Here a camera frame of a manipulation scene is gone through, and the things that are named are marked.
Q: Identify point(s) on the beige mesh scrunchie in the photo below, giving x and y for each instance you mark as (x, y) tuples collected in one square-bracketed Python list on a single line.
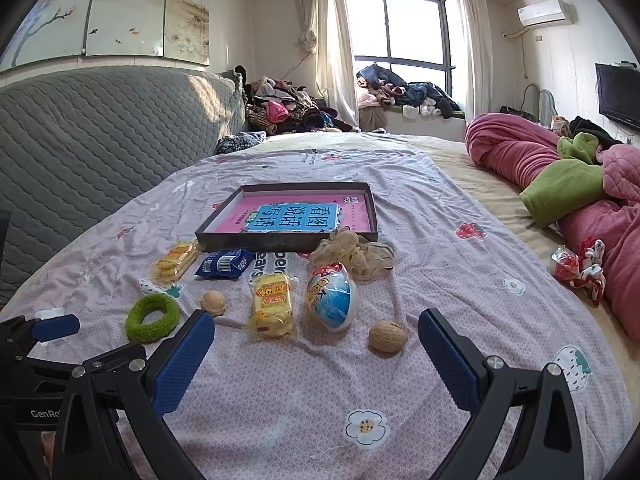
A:
[(364, 261)]

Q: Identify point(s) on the pink quilt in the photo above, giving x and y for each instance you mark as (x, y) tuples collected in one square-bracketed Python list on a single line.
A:
[(517, 150)]

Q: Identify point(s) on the white air conditioner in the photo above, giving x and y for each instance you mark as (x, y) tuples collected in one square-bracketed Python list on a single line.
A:
[(549, 12)]

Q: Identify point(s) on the blue snack packet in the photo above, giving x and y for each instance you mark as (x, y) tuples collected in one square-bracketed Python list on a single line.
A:
[(228, 264)]

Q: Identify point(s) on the grey quilted headboard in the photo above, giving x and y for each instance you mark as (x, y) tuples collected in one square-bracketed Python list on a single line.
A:
[(77, 145)]

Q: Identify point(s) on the green fleece garment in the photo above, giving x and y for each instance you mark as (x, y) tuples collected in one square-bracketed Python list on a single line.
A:
[(568, 184)]

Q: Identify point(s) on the red white candy bag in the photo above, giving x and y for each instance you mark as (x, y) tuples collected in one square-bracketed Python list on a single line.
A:
[(582, 269)]

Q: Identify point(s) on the blue red surprise egg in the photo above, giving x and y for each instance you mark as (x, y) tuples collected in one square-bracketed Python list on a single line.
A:
[(332, 296)]

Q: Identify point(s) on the floral wall painting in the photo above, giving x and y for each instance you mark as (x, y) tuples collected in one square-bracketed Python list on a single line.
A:
[(177, 29)]

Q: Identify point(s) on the pink printed bed sheet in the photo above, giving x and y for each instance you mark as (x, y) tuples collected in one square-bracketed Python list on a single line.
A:
[(313, 375)]

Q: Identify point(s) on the clothes pile by headboard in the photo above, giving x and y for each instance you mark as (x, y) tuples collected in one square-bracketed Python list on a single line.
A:
[(277, 106)]

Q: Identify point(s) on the dark patterned cloth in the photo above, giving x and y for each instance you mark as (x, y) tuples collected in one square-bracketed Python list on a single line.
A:
[(239, 141)]

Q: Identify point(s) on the left cream curtain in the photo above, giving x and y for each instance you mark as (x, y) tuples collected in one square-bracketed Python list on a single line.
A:
[(324, 33)]

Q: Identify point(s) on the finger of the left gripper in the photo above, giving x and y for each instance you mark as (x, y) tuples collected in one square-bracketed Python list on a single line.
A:
[(55, 328)]

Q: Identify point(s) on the cream curtain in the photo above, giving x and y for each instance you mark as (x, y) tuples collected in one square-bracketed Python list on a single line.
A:
[(324, 33), (477, 36)]

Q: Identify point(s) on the right cream curtain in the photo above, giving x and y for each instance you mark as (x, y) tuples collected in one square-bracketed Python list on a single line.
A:
[(477, 36)]

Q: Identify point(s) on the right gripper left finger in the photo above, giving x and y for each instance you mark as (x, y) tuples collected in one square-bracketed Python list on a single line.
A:
[(88, 444)]

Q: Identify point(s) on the dark shallow box tray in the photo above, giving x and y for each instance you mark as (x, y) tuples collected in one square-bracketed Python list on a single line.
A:
[(279, 241)]

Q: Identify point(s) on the black television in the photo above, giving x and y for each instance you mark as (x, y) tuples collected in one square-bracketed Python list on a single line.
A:
[(618, 88)]

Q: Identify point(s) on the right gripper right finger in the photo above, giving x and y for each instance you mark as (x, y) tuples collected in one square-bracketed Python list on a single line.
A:
[(546, 440)]

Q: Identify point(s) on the pink blue book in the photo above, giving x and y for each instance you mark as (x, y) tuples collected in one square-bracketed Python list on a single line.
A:
[(293, 212)]

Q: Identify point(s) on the clothes pile on windowsill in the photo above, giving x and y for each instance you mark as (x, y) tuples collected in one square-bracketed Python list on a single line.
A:
[(382, 87)]

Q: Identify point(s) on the walnut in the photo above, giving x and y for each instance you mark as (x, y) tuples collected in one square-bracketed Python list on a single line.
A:
[(387, 337), (214, 302)]

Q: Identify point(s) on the yellow rice cracker pack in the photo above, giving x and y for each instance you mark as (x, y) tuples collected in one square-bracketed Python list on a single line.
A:
[(271, 314)]

